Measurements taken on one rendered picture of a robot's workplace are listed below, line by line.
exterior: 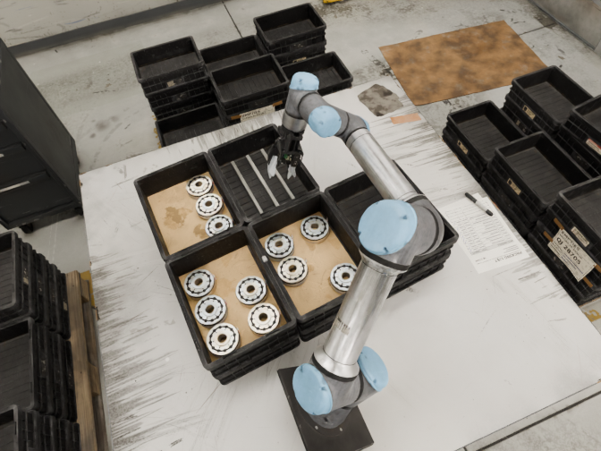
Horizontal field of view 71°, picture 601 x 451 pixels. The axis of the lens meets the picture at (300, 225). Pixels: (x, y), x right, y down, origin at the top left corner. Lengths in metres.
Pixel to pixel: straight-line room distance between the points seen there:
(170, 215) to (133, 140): 1.68
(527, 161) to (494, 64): 1.36
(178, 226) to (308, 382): 0.86
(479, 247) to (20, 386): 1.95
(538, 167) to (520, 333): 1.13
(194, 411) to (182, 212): 0.71
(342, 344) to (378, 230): 0.28
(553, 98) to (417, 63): 1.13
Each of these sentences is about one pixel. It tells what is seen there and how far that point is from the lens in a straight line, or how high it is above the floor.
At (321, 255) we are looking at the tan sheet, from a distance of 1.49.
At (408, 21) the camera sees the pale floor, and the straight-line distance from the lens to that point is 4.10.
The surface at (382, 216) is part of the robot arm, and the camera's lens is 0.89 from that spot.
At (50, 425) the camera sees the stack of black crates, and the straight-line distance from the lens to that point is 2.08.
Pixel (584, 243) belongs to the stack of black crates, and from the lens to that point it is 2.18.
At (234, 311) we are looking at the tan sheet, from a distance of 1.43.
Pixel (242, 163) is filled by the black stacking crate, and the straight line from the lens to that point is 1.77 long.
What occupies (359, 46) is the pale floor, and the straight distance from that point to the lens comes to 3.77.
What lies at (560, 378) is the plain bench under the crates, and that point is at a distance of 1.64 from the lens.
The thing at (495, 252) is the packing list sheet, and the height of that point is 0.70.
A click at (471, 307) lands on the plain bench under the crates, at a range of 1.62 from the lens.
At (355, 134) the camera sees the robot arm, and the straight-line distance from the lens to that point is 1.18.
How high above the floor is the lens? 2.13
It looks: 57 degrees down
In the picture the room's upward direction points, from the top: 7 degrees counter-clockwise
